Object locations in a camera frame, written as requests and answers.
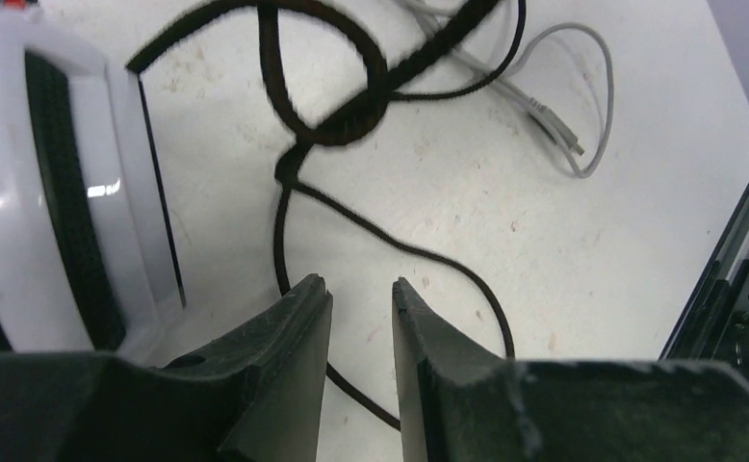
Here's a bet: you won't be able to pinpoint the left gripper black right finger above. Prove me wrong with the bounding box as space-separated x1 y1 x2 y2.
392 278 515 461

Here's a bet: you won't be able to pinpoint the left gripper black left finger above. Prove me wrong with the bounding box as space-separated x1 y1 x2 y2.
154 274 333 461

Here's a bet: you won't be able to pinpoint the black and white headphones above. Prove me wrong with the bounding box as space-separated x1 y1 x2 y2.
0 0 529 431

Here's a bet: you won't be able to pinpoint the grey white over-ear headphones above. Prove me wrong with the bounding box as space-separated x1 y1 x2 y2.
396 1 615 179

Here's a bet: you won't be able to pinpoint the aluminium rail frame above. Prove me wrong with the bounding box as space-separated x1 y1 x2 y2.
660 183 749 381

